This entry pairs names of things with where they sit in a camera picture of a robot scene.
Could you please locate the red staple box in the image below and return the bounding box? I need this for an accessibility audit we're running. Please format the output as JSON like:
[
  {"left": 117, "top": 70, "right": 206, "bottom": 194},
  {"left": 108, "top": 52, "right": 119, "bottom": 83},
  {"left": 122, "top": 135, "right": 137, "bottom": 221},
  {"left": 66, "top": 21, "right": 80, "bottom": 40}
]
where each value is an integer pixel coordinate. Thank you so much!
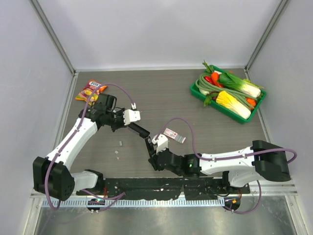
[{"left": 163, "top": 128, "right": 186, "bottom": 144}]

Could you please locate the black large stapler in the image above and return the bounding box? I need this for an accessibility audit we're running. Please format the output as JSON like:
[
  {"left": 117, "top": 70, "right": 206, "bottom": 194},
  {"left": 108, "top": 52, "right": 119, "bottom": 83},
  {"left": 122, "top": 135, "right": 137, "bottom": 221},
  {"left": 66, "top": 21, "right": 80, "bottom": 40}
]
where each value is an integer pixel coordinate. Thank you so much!
[{"left": 128, "top": 122, "right": 156, "bottom": 165}]

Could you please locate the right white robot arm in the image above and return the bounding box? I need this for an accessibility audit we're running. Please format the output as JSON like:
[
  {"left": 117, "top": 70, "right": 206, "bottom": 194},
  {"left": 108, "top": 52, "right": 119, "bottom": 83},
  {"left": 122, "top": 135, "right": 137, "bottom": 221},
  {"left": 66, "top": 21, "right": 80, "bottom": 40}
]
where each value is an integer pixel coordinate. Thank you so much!
[{"left": 148, "top": 140, "right": 291, "bottom": 193}]

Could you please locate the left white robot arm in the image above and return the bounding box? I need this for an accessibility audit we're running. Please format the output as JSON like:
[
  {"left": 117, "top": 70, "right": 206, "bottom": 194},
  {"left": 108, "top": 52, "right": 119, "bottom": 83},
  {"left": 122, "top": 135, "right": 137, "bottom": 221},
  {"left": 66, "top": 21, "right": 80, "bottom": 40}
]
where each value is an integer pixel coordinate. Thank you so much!
[{"left": 33, "top": 94, "right": 137, "bottom": 201}]

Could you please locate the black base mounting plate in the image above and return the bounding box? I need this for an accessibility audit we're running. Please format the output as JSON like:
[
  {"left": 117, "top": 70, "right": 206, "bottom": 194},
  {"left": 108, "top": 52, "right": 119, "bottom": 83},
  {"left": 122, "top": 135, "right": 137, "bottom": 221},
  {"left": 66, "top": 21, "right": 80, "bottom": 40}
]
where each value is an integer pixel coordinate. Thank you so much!
[{"left": 87, "top": 177, "right": 250, "bottom": 201}]

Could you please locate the orange candy bag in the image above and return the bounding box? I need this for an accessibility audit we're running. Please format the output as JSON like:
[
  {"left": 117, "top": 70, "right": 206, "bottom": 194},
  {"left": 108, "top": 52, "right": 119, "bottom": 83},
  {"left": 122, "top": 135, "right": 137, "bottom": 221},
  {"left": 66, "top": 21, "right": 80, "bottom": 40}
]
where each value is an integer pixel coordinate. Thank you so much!
[{"left": 75, "top": 79, "right": 107, "bottom": 106}]

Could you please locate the green long beans toy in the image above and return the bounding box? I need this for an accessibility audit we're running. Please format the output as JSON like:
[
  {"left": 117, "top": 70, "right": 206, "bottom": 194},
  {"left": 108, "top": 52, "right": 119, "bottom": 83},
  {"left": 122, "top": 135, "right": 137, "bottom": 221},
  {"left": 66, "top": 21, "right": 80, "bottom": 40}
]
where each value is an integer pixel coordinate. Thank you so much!
[{"left": 195, "top": 73, "right": 257, "bottom": 109}]

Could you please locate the yellow napa cabbage toy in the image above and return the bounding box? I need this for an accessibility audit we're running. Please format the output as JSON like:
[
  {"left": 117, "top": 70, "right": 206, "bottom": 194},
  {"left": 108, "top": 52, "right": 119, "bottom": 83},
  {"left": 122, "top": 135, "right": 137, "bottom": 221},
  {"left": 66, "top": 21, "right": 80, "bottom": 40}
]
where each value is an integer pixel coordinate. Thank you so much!
[{"left": 216, "top": 91, "right": 251, "bottom": 119}]

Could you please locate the red chili pepper toy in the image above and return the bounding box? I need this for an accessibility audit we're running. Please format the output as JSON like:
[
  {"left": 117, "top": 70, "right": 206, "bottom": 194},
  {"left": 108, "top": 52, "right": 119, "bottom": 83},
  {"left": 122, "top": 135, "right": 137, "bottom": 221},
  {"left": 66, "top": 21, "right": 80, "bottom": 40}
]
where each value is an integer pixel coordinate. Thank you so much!
[{"left": 204, "top": 76, "right": 215, "bottom": 86}]

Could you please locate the small orange carrot toy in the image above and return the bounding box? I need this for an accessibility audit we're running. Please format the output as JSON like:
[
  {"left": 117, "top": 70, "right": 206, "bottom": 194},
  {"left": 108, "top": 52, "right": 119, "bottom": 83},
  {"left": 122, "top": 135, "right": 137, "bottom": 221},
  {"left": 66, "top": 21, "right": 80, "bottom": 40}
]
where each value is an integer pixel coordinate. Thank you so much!
[{"left": 246, "top": 97, "right": 256, "bottom": 107}]

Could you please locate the green bok choy toy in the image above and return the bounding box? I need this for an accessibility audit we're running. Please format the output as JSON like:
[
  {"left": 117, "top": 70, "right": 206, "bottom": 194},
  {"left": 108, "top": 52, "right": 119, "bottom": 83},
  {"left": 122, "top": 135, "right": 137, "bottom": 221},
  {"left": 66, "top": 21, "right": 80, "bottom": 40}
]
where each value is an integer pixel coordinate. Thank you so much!
[{"left": 219, "top": 71, "right": 261, "bottom": 98}]

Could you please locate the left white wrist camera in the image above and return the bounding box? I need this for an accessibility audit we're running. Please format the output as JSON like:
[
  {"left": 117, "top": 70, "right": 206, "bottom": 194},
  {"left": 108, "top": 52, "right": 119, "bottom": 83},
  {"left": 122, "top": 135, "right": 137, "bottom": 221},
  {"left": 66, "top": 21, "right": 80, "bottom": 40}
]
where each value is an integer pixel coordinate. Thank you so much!
[{"left": 123, "top": 109, "right": 141, "bottom": 126}]

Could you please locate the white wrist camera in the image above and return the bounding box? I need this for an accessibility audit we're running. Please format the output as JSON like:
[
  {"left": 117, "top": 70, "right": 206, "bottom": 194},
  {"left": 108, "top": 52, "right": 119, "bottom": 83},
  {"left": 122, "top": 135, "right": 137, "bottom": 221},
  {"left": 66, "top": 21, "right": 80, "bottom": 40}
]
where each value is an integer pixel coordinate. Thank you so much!
[
  {"left": 123, "top": 109, "right": 141, "bottom": 126},
  {"left": 152, "top": 134, "right": 168, "bottom": 154}
]

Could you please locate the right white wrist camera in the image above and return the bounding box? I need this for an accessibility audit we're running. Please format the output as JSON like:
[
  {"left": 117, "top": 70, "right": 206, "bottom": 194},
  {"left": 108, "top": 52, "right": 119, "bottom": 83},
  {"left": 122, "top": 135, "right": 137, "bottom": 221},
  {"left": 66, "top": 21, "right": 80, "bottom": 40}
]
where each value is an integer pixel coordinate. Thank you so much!
[{"left": 152, "top": 134, "right": 168, "bottom": 154}]

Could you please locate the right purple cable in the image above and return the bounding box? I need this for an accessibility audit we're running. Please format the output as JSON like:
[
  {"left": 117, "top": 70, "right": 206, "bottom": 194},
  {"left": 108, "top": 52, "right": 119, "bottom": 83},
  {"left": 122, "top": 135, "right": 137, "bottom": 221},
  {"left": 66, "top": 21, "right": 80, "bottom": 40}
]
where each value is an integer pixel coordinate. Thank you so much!
[{"left": 156, "top": 117, "right": 298, "bottom": 214}]

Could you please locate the purple cable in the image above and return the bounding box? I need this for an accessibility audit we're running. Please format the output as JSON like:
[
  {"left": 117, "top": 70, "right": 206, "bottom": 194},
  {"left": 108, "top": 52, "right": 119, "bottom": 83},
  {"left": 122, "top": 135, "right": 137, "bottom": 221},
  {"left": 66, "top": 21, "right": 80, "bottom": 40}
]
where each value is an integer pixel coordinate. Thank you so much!
[
  {"left": 156, "top": 117, "right": 298, "bottom": 214},
  {"left": 44, "top": 82, "right": 139, "bottom": 212}
]

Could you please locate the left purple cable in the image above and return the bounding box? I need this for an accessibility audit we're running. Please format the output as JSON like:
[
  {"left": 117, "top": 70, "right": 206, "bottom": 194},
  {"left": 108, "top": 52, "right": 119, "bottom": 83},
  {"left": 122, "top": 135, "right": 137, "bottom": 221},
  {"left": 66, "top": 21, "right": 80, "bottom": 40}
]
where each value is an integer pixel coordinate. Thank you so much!
[{"left": 44, "top": 82, "right": 139, "bottom": 212}]

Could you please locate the white slotted cable duct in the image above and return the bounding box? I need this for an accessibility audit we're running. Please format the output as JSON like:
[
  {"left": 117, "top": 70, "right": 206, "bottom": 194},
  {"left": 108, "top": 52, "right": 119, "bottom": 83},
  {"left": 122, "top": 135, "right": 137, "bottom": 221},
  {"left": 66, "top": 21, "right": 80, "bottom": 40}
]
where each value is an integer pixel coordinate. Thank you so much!
[{"left": 43, "top": 197, "right": 225, "bottom": 208}]

